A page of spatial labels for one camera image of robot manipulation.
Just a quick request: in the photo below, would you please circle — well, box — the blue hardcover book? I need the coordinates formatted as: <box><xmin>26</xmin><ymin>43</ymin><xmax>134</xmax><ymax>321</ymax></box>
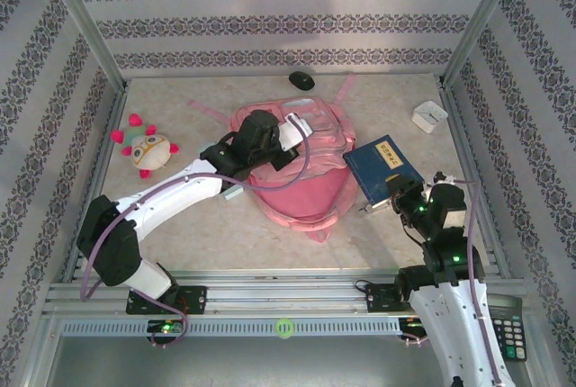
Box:
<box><xmin>343</xmin><ymin>134</ymin><xmax>425</xmax><ymax>208</ymax></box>

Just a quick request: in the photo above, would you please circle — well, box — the small grey clip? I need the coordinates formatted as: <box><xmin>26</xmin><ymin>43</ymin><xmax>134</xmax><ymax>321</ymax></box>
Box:
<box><xmin>358</xmin><ymin>201</ymin><xmax>389</xmax><ymax>216</ymax></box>

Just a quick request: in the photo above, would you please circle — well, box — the pink backpack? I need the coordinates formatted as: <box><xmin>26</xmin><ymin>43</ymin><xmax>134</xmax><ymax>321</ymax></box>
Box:
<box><xmin>186</xmin><ymin>74</ymin><xmax>359</xmax><ymax>244</ymax></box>

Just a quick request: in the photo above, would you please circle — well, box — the white square alarm clock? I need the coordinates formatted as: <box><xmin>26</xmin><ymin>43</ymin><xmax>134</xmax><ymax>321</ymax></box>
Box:
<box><xmin>411</xmin><ymin>99</ymin><xmax>449</xmax><ymax>135</ymax></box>

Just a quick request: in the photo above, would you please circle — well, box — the black computer mouse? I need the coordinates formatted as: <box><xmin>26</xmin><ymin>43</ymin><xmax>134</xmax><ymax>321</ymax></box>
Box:
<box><xmin>288</xmin><ymin>70</ymin><xmax>316</xmax><ymax>91</ymax></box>

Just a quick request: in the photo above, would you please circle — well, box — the plush toy with pink spikes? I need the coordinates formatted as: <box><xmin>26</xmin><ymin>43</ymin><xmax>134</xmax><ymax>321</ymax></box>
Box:
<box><xmin>111</xmin><ymin>112</ymin><xmax>180</xmax><ymax>180</ymax></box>

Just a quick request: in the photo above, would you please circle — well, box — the black desk calculator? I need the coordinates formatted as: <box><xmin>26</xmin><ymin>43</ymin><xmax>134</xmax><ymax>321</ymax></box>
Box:
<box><xmin>488</xmin><ymin>296</ymin><xmax>528</xmax><ymax>364</ymax></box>

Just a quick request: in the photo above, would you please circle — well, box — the left circuit board green light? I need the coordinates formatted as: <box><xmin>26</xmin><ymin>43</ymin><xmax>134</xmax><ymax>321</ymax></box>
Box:
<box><xmin>147</xmin><ymin>319</ymin><xmax>185</xmax><ymax>335</ymax></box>

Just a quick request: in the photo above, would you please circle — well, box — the aluminium right side rail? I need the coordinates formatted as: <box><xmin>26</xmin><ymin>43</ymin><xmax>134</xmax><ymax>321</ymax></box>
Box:
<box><xmin>438</xmin><ymin>78</ymin><xmax>514</xmax><ymax>280</ymax></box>

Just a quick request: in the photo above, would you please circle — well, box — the aluminium rail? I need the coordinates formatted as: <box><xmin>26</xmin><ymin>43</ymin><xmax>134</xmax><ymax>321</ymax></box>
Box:
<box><xmin>62</xmin><ymin>83</ymin><xmax>131</xmax><ymax>284</ymax></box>
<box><xmin>438</xmin><ymin>78</ymin><xmax>514</xmax><ymax>280</ymax></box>
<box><xmin>42</xmin><ymin>269</ymin><xmax>526</xmax><ymax>317</ymax></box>

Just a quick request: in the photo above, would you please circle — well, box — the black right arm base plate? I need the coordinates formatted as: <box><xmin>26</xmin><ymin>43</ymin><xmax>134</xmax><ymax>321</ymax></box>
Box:
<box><xmin>364</xmin><ymin>283</ymin><xmax>406</xmax><ymax>314</ymax></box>

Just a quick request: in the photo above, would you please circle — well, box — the aluminium left side rail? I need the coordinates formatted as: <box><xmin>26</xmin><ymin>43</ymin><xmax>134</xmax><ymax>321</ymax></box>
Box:
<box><xmin>62</xmin><ymin>83</ymin><xmax>131</xmax><ymax>284</ymax></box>

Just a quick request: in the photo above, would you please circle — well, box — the aluminium front rail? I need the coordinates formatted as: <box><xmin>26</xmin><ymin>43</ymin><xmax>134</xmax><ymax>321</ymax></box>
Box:
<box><xmin>42</xmin><ymin>269</ymin><xmax>526</xmax><ymax>317</ymax></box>

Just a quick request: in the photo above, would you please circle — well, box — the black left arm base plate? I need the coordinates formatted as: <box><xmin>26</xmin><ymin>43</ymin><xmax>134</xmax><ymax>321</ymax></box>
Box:
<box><xmin>125</xmin><ymin>285</ymin><xmax>209</xmax><ymax>316</ymax></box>

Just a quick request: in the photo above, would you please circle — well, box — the aluminium right frame post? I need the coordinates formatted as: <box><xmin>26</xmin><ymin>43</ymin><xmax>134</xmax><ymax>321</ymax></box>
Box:
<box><xmin>440</xmin><ymin>0</ymin><xmax>527</xmax><ymax>89</ymax></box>

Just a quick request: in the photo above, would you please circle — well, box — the aluminium frame post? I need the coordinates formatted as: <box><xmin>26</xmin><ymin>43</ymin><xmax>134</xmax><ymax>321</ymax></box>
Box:
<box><xmin>38</xmin><ymin>0</ymin><xmax>130</xmax><ymax>91</ymax></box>
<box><xmin>440</xmin><ymin>0</ymin><xmax>527</xmax><ymax>89</ymax></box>

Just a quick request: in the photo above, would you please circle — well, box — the green ring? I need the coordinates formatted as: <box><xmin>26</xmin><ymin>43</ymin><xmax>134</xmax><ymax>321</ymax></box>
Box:
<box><xmin>275</xmin><ymin>317</ymin><xmax>296</xmax><ymax>339</ymax></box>

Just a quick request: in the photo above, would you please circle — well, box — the perforated metal cable tray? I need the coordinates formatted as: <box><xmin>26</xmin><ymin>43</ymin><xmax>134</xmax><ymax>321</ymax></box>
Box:
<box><xmin>60</xmin><ymin>317</ymin><xmax>404</xmax><ymax>338</ymax></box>

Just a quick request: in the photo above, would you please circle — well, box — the aluminium left frame post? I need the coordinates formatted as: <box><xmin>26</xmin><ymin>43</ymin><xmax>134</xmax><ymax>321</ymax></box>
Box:
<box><xmin>38</xmin><ymin>0</ymin><xmax>130</xmax><ymax>91</ymax></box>

